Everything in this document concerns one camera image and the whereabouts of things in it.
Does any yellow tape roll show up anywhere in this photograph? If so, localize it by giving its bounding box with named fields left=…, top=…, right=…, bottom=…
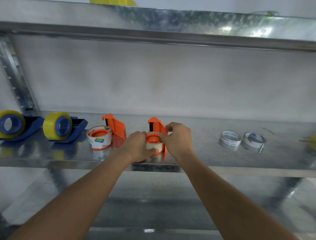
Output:
left=306, top=133, right=316, bottom=151
left=0, top=110, right=26, bottom=139
left=89, top=0, right=137, bottom=7
left=43, top=112, right=73, bottom=141

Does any person's left hand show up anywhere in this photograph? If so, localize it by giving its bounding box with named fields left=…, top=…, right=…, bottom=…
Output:
left=118, top=131, right=160, bottom=164

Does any clear plastic packaging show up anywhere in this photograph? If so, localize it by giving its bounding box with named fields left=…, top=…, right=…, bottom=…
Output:
left=249, top=11, right=279, bottom=17

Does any orange tape dispenser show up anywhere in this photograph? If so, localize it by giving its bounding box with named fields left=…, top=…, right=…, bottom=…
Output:
left=88, top=113, right=127, bottom=149
left=145, top=116, right=169, bottom=156

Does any blue tape dispenser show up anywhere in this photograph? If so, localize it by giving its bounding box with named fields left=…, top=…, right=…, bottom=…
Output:
left=48, top=116, right=89, bottom=143
left=0, top=113, right=45, bottom=142

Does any galvanized metal shelving rack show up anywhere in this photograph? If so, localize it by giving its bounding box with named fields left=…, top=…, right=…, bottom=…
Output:
left=0, top=0, right=316, bottom=240

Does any person's left forearm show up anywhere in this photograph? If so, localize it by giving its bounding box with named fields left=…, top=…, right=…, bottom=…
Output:
left=7, top=148, right=134, bottom=240

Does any person's right forearm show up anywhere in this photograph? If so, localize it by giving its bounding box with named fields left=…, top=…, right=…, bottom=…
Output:
left=174, top=148, right=299, bottom=240

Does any person's right hand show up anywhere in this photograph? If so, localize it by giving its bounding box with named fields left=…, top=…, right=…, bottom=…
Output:
left=160, top=122, right=194, bottom=159

